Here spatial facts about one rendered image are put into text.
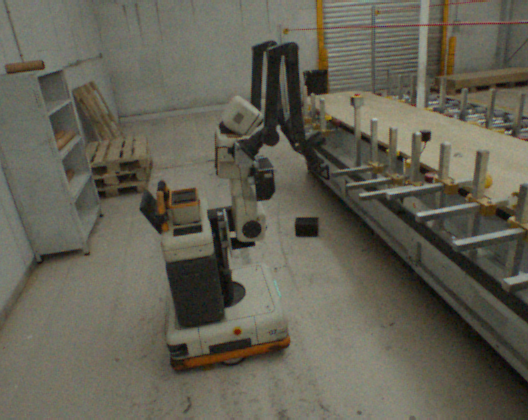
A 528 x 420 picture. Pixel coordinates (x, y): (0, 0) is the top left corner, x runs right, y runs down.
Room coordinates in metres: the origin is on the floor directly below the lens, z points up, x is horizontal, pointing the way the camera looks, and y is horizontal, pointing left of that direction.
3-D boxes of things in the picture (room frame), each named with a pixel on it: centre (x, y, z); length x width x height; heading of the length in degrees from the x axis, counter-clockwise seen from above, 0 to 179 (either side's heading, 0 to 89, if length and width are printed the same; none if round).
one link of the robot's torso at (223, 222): (2.11, 0.17, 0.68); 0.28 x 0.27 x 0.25; 8
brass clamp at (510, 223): (1.29, -0.93, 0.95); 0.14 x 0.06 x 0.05; 10
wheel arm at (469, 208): (1.51, -0.83, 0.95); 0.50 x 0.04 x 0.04; 100
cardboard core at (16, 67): (3.72, 1.94, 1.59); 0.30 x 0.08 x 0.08; 100
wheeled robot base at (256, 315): (2.03, 0.32, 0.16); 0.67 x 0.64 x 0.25; 98
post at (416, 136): (2.05, -0.79, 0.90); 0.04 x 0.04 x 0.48; 10
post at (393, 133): (2.29, -0.75, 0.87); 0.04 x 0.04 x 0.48; 10
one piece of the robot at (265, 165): (2.07, 0.03, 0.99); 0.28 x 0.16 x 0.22; 8
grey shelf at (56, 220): (3.61, 1.92, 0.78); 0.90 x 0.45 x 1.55; 10
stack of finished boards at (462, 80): (9.50, -5.35, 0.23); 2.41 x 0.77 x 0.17; 102
